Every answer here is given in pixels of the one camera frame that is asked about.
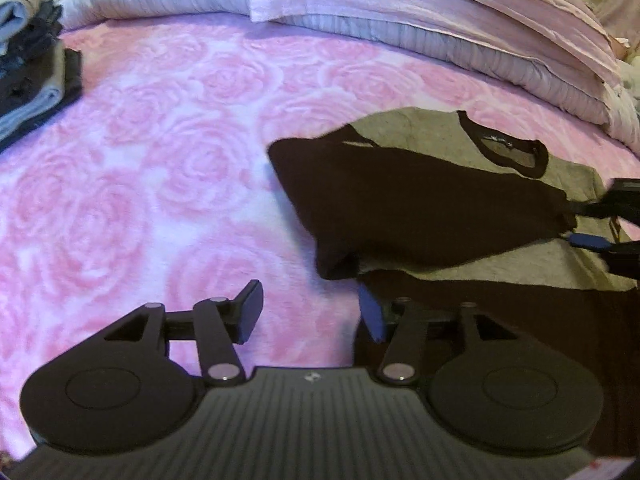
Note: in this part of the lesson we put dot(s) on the grey shirt with black sleeves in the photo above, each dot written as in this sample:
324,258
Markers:
400,200

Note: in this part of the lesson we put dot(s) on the folded light blue garment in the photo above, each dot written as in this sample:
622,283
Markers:
12,20

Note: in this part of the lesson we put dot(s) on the folded black garment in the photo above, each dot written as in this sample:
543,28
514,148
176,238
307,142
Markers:
30,40

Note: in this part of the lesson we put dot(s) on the stack of folded clothes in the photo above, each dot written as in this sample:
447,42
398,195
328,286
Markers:
40,95

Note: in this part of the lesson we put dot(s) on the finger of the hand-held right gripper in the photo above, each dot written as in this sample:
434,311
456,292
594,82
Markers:
595,242
620,207

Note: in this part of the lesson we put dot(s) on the pink floral bed sheet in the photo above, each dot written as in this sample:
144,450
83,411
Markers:
150,160

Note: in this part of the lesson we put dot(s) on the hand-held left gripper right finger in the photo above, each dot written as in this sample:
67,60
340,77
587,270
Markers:
372,317

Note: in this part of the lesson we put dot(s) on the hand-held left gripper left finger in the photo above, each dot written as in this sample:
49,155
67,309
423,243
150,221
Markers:
250,310

